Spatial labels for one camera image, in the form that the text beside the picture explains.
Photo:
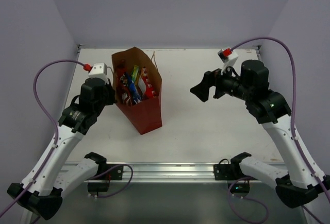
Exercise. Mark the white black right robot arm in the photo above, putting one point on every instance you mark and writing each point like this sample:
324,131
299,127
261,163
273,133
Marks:
302,180

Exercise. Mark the aluminium front mounting rail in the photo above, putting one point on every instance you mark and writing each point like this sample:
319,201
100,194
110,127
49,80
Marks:
170,172

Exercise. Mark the red Doritos chip bag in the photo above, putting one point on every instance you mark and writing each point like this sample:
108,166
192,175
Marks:
124,89

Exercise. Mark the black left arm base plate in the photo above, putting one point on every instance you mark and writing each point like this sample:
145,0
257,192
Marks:
109,172

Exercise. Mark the red brown paper bag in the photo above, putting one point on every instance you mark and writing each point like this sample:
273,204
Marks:
146,115

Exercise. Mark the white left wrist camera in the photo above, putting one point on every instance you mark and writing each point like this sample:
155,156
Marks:
99,70

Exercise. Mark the red patterned snack bag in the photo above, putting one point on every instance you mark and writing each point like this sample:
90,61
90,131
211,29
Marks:
145,85

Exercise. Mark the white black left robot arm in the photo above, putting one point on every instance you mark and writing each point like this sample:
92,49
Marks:
42,191

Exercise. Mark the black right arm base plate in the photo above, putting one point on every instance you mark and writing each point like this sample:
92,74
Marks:
224,170

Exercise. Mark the blue Kettle potato chips bag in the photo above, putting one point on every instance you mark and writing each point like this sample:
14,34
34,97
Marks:
133,90

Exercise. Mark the green yellow candy packet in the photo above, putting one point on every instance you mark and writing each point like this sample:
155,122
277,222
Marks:
135,74

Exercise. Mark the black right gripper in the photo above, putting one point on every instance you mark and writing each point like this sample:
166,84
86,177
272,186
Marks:
211,79

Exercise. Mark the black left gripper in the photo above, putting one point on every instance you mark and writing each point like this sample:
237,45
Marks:
110,94

